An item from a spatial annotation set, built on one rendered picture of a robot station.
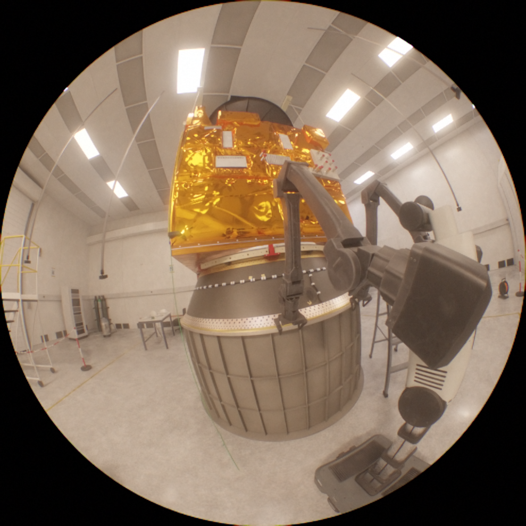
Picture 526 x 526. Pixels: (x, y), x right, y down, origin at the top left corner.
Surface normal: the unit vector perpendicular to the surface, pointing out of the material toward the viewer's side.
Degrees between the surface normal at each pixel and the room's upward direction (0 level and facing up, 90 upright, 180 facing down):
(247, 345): 90
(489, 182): 90
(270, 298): 62
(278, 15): 180
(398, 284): 85
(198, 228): 92
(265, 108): 132
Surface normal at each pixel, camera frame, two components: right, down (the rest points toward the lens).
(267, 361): -0.07, -0.11
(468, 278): -0.94, -0.12
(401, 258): -0.57, -0.70
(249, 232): 0.33, 0.57
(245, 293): -0.23, -0.54
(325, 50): 0.15, 0.98
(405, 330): -0.97, 0.12
